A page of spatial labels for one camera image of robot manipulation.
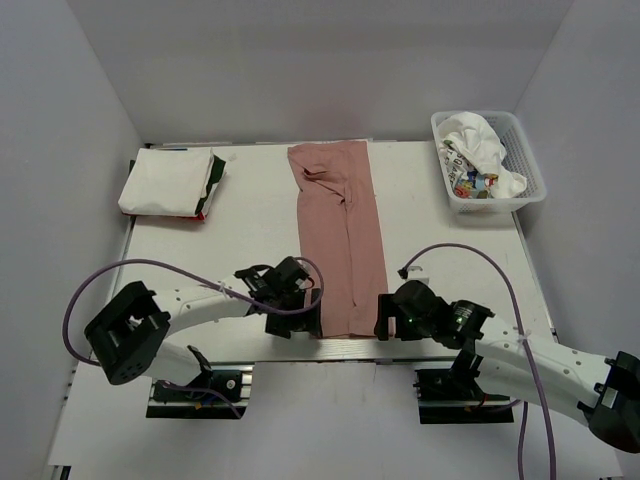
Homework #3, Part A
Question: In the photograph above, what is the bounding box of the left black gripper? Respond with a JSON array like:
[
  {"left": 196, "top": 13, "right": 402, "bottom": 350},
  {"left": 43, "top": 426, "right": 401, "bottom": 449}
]
[{"left": 265, "top": 288, "right": 322, "bottom": 339}]

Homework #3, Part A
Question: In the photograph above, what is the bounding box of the pink t shirt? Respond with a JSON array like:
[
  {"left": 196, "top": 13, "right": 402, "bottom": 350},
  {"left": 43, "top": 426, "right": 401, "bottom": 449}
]
[{"left": 287, "top": 141, "right": 388, "bottom": 338}]

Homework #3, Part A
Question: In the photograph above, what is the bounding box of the white printed t shirt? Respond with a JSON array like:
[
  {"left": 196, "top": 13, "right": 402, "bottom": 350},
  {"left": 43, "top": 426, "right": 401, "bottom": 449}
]
[{"left": 436, "top": 112, "right": 527, "bottom": 200}]

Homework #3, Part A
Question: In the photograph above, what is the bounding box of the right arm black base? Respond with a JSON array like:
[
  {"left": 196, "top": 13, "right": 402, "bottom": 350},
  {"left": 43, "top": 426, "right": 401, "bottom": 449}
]
[{"left": 413, "top": 368, "right": 514, "bottom": 425}]

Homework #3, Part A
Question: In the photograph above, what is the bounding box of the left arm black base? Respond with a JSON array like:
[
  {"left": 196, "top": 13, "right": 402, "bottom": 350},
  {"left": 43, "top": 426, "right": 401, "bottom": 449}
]
[{"left": 146, "top": 365, "right": 254, "bottom": 420}]

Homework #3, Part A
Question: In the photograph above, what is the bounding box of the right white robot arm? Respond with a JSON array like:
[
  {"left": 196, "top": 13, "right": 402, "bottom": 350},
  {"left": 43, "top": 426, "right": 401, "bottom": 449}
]
[{"left": 374, "top": 280, "right": 639, "bottom": 454}]

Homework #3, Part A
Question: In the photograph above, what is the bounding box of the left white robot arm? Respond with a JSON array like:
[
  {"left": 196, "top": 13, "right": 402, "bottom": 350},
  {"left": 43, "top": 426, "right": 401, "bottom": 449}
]
[{"left": 84, "top": 256, "right": 325, "bottom": 399}]

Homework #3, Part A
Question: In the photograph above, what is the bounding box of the folded red t shirt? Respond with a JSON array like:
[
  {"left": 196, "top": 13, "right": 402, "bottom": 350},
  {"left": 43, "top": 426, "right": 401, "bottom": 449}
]
[{"left": 123, "top": 213, "right": 207, "bottom": 222}]

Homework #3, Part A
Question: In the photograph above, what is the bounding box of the folded green t shirt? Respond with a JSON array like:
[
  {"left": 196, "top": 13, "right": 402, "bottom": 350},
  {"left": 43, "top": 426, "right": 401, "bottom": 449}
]
[{"left": 196, "top": 155, "right": 226, "bottom": 218}]

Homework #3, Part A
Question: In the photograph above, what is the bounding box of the folded white t shirt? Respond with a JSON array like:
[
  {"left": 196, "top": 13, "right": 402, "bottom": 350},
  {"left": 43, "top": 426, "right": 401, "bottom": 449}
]
[{"left": 118, "top": 148, "right": 214, "bottom": 218}]

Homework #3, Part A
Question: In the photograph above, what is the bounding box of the white plastic basket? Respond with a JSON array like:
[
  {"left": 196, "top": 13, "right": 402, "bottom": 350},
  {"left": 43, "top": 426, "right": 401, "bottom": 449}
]
[{"left": 431, "top": 111, "right": 546, "bottom": 214}]

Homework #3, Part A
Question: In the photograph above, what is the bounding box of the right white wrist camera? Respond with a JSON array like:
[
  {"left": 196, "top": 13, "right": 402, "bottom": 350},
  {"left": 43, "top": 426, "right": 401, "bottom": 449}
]
[{"left": 397, "top": 265, "right": 430, "bottom": 285}]

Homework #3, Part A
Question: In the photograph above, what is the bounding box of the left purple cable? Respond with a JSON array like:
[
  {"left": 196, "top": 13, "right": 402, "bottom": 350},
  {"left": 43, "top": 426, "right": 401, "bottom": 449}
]
[{"left": 61, "top": 256, "right": 325, "bottom": 366}]

